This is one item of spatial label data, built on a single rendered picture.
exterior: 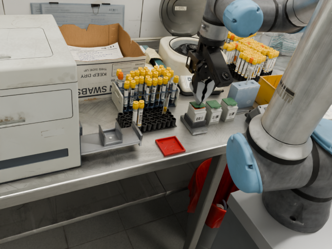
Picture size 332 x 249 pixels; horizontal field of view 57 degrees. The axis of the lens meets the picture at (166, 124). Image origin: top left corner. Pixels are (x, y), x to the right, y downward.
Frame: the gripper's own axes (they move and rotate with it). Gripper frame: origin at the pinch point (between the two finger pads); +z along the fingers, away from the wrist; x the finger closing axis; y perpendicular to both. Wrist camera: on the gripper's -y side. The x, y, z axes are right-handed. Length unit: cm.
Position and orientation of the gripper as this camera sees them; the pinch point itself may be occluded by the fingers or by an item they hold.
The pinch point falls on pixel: (200, 102)
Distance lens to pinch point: 94.7
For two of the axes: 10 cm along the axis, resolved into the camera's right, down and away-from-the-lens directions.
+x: -9.0, 1.5, -4.1
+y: -4.1, -6.0, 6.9
